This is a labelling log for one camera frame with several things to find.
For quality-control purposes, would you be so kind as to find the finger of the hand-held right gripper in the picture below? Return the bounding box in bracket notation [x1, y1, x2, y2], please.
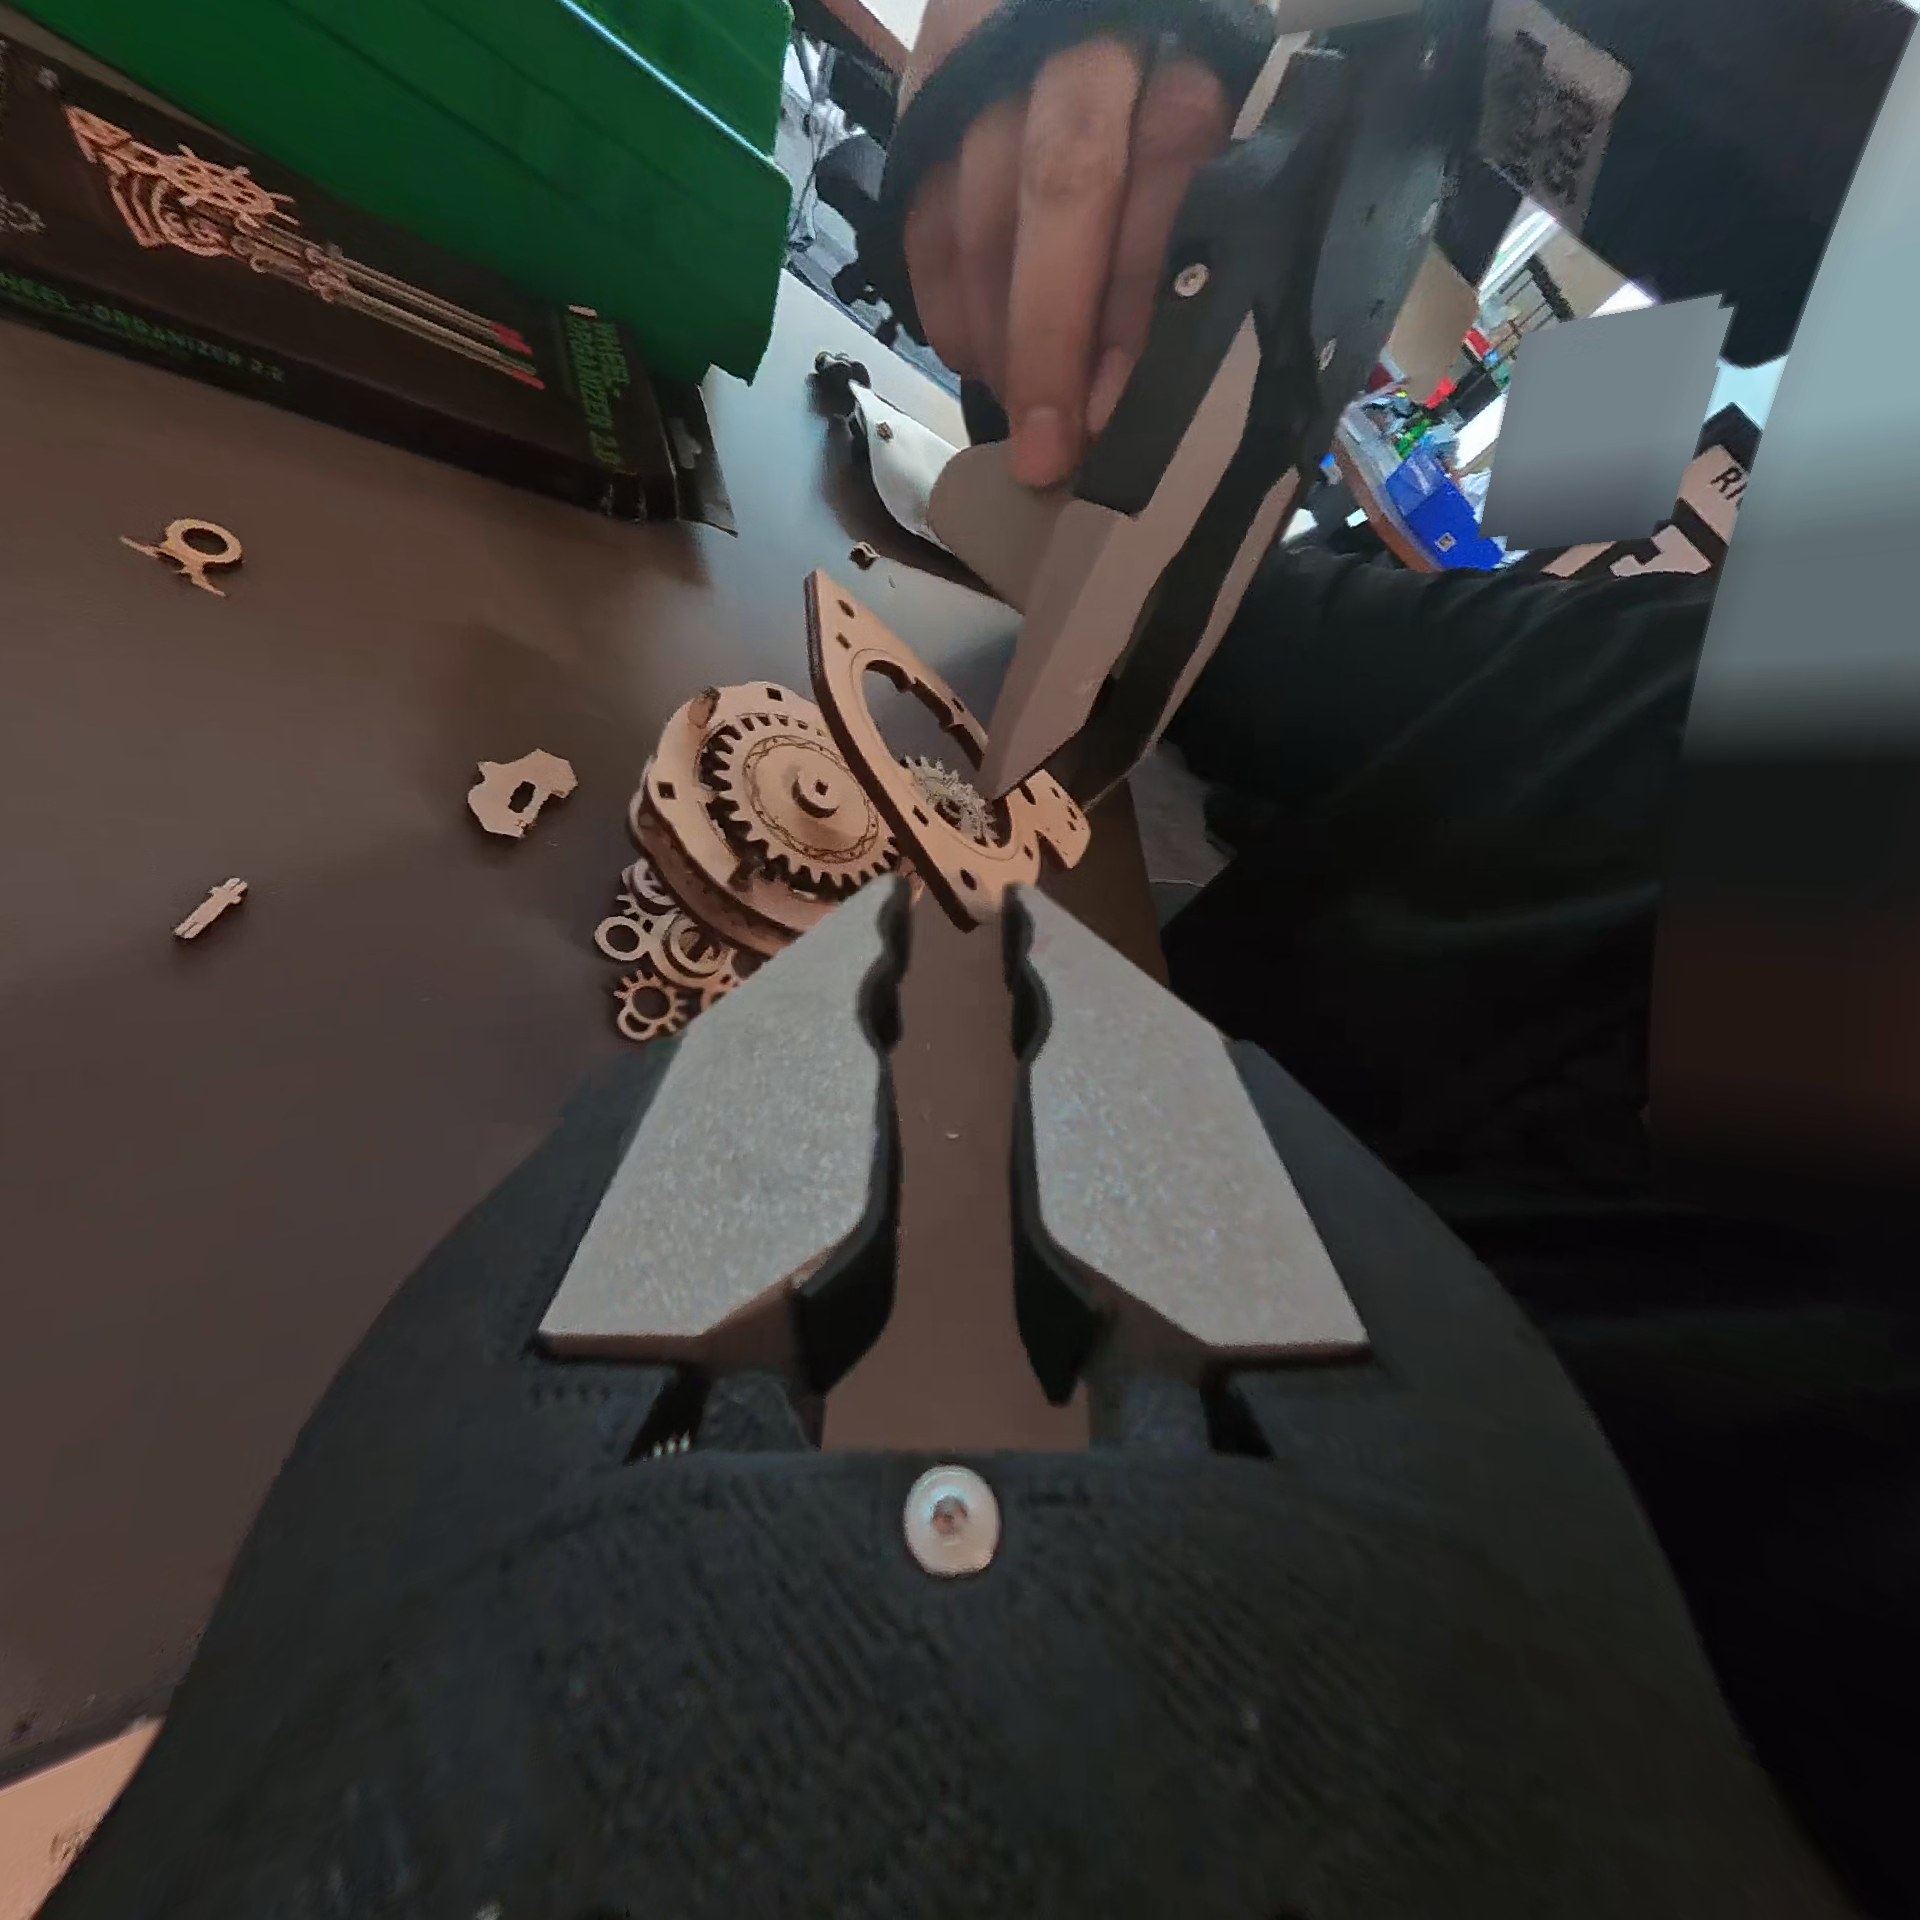
[997, 314, 1274, 799]
[1069, 465, 1309, 810]

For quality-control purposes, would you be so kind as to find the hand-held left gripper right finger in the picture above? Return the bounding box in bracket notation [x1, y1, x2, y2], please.
[1000, 880, 1374, 1405]

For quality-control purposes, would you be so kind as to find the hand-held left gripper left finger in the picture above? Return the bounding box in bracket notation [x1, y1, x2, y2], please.
[533, 873, 920, 1405]

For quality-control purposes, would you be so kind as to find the wooden ring plate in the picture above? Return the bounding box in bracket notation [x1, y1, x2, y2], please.
[807, 569, 1097, 934]

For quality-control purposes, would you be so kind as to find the wooden gear model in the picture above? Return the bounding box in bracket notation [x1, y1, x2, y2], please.
[592, 682, 1059, 1046]

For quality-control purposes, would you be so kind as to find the black model kit box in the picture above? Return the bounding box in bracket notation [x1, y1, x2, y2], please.
[0, 35, 743, 537]

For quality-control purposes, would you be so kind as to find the person's right hand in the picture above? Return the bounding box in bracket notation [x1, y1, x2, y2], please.
[905, 37, 1242, 490]

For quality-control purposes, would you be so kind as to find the white paper sheet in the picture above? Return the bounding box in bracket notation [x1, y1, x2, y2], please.
[848, 376, 978, 557]

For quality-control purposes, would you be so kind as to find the person's black shirt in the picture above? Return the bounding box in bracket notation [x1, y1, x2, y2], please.
[1161, 407, 1920, 1920]

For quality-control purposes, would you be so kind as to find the blue box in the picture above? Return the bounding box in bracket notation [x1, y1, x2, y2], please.
[1383, 450, 1505, 574]

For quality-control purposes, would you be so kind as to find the green plastic bin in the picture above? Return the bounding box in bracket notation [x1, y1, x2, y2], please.
[10, 0, 797, 386]

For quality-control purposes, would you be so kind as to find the small wooden bracket piece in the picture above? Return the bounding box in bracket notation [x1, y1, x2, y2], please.
[468, 752, 580, 838]

